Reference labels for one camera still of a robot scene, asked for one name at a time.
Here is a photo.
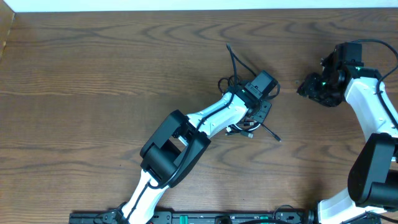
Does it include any brown side panel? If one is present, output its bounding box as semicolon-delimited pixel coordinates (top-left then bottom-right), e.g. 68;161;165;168
0;0;15;57

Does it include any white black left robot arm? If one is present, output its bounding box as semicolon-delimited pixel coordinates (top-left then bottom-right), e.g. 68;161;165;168
121;90;271;223

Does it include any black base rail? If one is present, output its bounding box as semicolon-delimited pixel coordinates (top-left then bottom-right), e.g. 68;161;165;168
69;210;318;224

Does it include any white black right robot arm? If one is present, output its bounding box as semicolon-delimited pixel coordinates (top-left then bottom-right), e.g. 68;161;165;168
297;66;397;223

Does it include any white cable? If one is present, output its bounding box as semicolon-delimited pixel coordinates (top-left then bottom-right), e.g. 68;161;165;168
225;123;262;135

